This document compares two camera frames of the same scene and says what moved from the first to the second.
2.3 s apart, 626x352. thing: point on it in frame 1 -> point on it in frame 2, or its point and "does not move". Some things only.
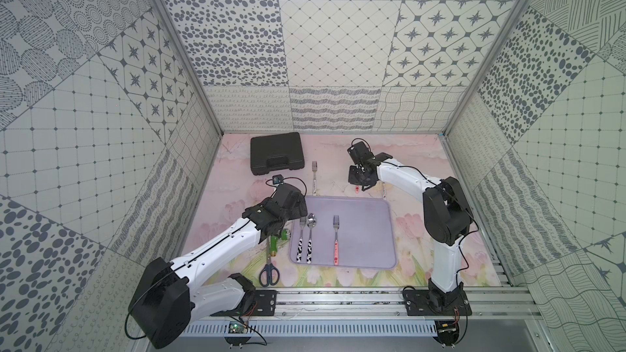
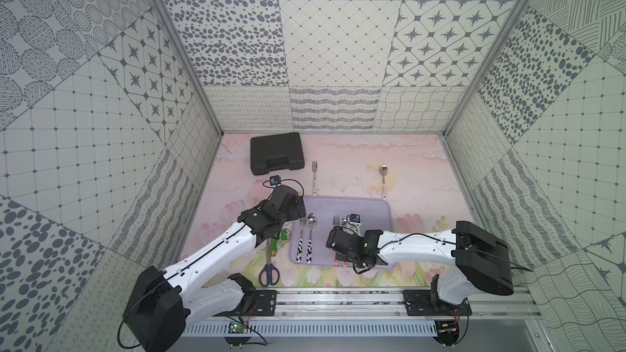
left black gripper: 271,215 does not move
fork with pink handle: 336,250 does not move
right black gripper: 352,178 -> 342,259
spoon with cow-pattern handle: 310,221 does not move
